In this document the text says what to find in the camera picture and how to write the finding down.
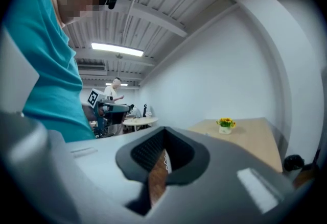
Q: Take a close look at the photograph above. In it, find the person's teal shirt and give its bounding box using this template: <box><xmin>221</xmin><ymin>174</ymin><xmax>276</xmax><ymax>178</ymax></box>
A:
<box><xmin>2</xmin><ymin>0</ymin><xmax>97</xmax><ymax>142</ymax></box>

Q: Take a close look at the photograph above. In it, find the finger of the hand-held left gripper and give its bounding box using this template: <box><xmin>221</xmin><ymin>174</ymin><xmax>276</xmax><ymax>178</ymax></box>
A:
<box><xmin>102</xmin><ymin>102</ymin><xmax>132</xmax><ymax>114</ymax></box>

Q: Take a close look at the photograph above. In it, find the black trash bin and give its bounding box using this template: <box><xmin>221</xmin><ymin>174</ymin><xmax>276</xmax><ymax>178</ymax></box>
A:
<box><xmin>283</xmin><ymin>154</ymin><xmax>306</xmax><ymax>173</ymax></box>

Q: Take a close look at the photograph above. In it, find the long ceiling light panel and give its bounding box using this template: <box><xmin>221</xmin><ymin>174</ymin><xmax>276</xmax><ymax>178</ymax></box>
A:
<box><xmin>90</xmin><ymin>42</ymin><xmax>145</xmax><ymax>58</ymax></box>

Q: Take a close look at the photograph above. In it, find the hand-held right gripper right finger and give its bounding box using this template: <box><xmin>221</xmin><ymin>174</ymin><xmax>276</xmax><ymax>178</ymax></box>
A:
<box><xmin>150</xmin><ymin>127</ymin><xmax>303</xmax><ymax>224</ymax></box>

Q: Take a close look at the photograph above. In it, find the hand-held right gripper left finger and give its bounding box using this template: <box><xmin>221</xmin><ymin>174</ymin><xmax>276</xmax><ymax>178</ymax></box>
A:
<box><xmin>45</xmin><ymin>127</ymin><xmax>166</xmax><ymax>224</ymax></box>

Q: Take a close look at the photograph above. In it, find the person's neck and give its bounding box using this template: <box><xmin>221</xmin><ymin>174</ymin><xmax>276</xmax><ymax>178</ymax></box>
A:
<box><xmin>50</xmin><ymin>0</ymin><xmax>70</xmax><ymax>31</ymax></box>

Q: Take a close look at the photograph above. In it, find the ceiling air conditioner unit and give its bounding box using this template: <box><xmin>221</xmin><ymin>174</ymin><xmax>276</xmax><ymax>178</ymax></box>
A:
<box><xmin>76</xmin><ymin>64</ymin><xmax>107</xmax><ymax>77</ymax></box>

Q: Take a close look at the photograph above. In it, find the round table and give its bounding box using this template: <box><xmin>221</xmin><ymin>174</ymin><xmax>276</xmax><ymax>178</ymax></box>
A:
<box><xmin>122</xmin><ymin>116</ymin><xmax>159</xmax><ymax>132</ymax></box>

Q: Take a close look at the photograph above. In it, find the sunflower bunch in white pot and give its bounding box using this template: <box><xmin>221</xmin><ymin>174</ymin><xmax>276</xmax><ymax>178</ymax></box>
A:
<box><xmin>216</xmin><ymin>116</ymin><xmax>237</xmax><ymax>135</ymax></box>

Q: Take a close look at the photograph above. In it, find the person's left hand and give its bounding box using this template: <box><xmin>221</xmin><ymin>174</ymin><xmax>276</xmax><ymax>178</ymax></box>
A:
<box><xmin>81</xmin><ymin>104</ymin><xmax>105</xmax><ymax>123</ymax></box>

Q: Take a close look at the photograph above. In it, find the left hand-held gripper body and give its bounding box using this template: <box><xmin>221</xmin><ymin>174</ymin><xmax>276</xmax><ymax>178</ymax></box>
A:
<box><xmin>86</xmin><ymin>87</ymin><xmax>128</xmax><ymax>139</ymax></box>

